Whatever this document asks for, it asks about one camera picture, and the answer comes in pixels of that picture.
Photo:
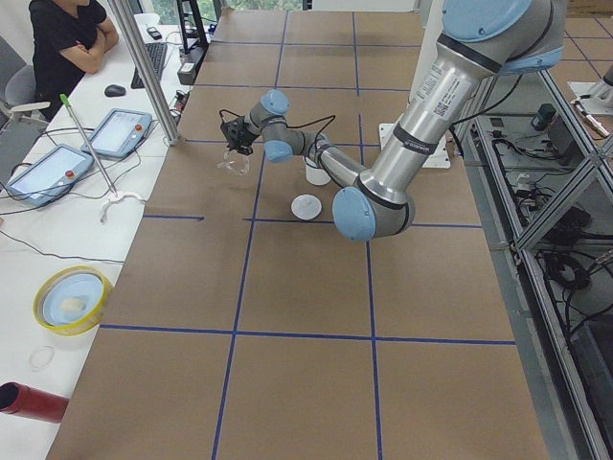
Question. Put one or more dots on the teach pendant far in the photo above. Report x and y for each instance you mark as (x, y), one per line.
(120, 132)

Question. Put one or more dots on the teach pendant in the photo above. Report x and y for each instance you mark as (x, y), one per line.
(120, 132)
(51, 176)

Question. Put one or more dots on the clear plastic funnel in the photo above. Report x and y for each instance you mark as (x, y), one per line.
(234, 162)

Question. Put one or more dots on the aluminium frame post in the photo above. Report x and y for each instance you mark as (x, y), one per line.
(137, 49)

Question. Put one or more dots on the teach pendant near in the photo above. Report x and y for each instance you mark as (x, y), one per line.
(51, 176)

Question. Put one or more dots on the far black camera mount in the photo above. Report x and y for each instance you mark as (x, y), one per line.
(233, 130)

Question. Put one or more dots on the black computer box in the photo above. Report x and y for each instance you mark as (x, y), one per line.
(191, 62)

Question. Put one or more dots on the person in black shirt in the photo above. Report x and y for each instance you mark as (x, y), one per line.
(71, 39)

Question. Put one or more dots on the white enamel cup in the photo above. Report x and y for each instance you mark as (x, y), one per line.
(315, 175)

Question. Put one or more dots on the white cup lid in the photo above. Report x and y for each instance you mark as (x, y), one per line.
(306, 207)

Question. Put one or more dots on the grabber stick tool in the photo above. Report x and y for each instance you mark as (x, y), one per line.
(115, 195)

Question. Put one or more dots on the red cylinder bottle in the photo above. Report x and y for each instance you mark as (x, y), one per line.
(24, 401)

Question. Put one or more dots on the grey office chair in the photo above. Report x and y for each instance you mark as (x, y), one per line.
(21, 120)

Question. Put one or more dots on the yellow tape roll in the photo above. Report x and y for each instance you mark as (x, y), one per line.
(72, 301)

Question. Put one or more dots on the black computer mouse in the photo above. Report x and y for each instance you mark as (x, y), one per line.
(114, 91)

